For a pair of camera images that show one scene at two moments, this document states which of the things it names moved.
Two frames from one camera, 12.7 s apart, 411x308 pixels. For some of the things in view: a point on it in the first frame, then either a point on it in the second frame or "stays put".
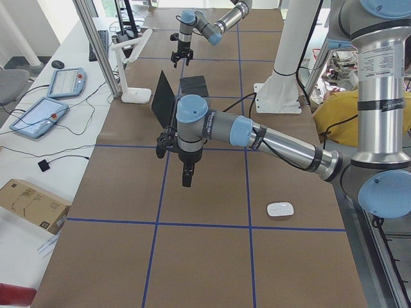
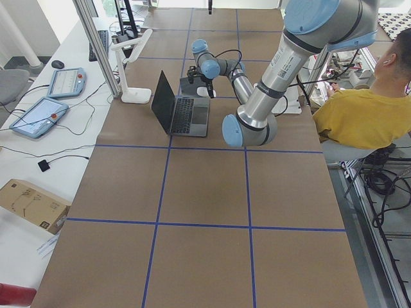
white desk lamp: x=133 y=95 stays put
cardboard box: x=41 y=208 stays put
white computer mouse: x=280 y=209 -> x=202 y=91
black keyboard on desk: x=103 y=36 stays put
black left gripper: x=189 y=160 -> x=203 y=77
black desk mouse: x=58 y=64 stays put
